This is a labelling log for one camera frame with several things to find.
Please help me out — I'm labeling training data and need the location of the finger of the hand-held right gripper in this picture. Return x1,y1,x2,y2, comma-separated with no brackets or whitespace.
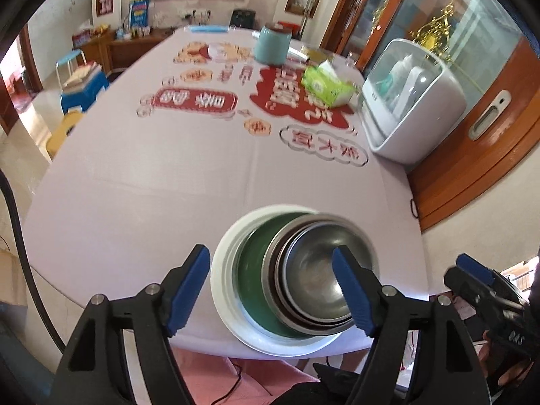
444,267,519,317
456,253,524,304

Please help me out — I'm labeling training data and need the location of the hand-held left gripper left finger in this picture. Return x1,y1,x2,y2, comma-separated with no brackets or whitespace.
55,244,211,405

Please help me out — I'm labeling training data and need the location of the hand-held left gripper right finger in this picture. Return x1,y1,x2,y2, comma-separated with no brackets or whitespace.
331,245,486,405

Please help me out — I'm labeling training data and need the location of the white paper plate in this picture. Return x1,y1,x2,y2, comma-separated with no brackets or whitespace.
210,205,382,357

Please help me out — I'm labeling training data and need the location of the small steel bowl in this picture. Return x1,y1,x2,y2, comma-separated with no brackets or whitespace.
280,223,372,321

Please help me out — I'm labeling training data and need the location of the green plate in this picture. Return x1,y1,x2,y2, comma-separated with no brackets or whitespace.
231,213,338,340

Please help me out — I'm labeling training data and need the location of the large steel bowl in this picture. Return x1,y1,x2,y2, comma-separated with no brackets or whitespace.
264,215,376,334

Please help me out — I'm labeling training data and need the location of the person's right hand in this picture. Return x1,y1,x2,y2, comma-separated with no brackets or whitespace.
477,331,532,393

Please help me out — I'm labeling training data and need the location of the pink clothing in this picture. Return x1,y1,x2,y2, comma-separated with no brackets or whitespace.
169,337,321,405

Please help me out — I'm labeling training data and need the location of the wooden sliding door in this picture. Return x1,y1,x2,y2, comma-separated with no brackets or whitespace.
407,36,540,233

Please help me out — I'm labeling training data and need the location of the pink printed tablecloth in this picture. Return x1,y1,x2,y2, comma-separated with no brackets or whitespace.
23,25,448,355

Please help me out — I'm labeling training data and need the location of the white sterilizer cabinet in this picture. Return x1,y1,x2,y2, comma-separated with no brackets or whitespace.
362,38,468,165

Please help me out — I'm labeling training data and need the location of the yellow chair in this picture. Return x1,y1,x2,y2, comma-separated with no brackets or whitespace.
46,112,85,159

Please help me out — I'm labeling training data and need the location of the green tissue pack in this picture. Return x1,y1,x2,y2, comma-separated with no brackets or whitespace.
300,60,356,108

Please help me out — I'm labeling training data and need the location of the gold ornament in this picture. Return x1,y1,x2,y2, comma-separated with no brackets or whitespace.
411,4,454,51

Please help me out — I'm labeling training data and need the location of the stack of books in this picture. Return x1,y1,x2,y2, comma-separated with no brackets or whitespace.
63,62,102,89

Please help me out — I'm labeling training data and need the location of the wooden low cabinet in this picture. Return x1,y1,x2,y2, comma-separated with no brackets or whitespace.
74,29,173,77

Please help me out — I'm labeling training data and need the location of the teal canister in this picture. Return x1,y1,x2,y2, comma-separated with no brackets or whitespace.
253,24,292,67

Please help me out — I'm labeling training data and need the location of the blue metal stool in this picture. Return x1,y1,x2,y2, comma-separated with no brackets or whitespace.
56,49,87,89

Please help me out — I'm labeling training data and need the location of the blue face mask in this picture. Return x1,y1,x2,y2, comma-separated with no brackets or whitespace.
186,24,237,33

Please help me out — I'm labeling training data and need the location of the red tissue box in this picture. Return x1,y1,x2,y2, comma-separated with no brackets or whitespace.
72,25,94,48

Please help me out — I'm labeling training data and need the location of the small black radio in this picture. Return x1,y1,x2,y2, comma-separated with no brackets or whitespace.
231,8,257,28

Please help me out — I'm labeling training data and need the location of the blue toy box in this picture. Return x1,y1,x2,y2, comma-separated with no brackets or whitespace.
129,0,152,28

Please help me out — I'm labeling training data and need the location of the thin black cable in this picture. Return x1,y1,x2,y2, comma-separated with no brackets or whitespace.
219,363,243,405

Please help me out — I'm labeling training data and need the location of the thick black cable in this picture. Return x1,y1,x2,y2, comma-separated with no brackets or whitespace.
0,169,68,351

